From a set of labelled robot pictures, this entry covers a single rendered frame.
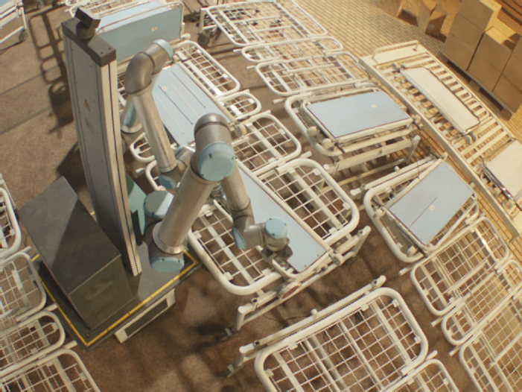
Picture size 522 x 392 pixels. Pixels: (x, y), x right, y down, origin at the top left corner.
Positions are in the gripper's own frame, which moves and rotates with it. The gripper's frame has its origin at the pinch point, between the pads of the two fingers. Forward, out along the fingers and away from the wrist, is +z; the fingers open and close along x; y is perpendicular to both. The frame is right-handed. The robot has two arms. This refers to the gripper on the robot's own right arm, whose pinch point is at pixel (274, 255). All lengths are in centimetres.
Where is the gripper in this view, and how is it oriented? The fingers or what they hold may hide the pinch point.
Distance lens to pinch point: 226.5
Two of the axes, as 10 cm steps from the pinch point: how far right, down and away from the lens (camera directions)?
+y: -6.7, -6.5, 3.5
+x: -7.4, 6.0, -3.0
